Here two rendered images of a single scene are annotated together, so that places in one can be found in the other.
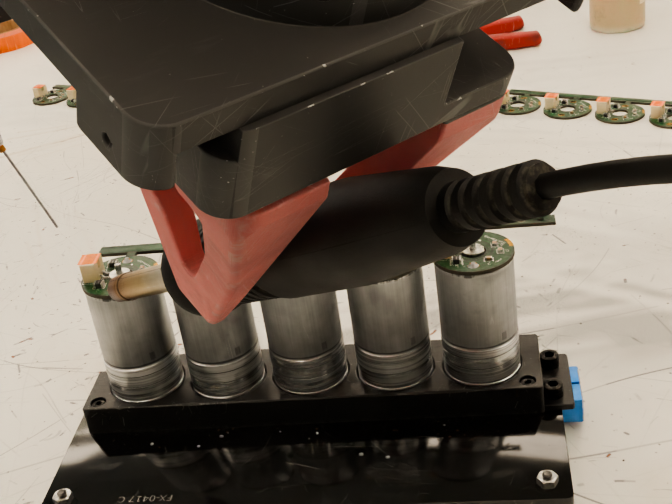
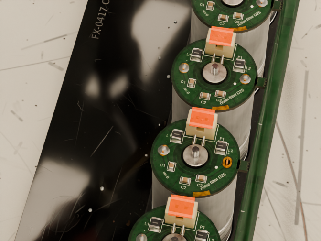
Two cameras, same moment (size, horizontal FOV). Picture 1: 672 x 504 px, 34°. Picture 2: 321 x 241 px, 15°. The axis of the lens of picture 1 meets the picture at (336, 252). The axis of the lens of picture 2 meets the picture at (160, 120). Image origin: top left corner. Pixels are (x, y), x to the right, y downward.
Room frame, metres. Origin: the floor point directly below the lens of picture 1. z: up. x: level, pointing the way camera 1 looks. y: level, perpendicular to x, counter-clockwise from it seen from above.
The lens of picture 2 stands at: (0.29, -0.18, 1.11)
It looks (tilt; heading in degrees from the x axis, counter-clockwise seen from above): 59 degrees down; 93
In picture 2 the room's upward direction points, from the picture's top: straight up
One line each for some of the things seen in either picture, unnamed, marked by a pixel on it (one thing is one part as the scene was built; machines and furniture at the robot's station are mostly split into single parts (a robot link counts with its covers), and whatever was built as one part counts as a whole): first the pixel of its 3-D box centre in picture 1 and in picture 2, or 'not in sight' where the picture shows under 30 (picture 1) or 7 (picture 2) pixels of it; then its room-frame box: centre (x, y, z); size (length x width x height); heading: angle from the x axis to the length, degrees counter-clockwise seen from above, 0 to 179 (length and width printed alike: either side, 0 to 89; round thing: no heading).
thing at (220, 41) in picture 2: not in sight; (219, 45); (0.30, 0.02, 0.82); 0.01 x 0.01 x 0.01; 80
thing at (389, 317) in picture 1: (390, 324); (193, 196); (0.29, -0.01, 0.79); 0.02 x 0.02 x 0.05
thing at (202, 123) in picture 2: not in sight; (201, 126); (0.29, -0.01, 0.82); 0.01 x 0.01 x 0.01; 80
